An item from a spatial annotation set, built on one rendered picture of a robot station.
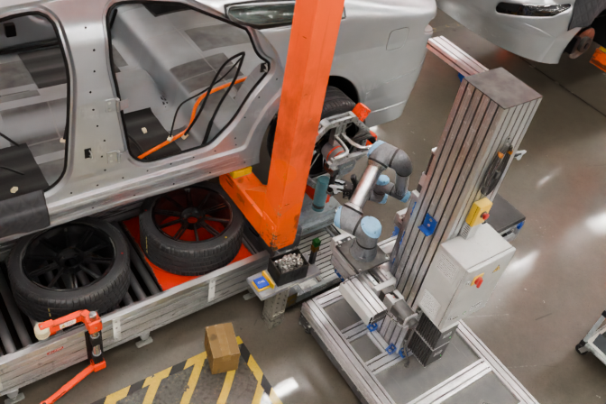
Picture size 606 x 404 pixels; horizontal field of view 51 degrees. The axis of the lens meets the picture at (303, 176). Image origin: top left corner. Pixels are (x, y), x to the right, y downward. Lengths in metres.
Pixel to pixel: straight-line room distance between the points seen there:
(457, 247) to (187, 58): 2.31
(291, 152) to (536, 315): 2.32
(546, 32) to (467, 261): 3.19
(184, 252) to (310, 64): 1.45
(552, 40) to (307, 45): 3.40
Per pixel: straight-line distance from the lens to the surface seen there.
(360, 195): 3.46
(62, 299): 3.68
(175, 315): 3.97
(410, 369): 3.95
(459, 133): 2.94
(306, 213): 4.56
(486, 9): 6.01
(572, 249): 5.49
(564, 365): 4.69
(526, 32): 5.95
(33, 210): 3.56
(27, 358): 3.69
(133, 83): 4.38
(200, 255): 3.87
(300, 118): 3.20
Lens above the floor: 3.40
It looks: 41 degrees down
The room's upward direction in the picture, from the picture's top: 11 degrees clockwise
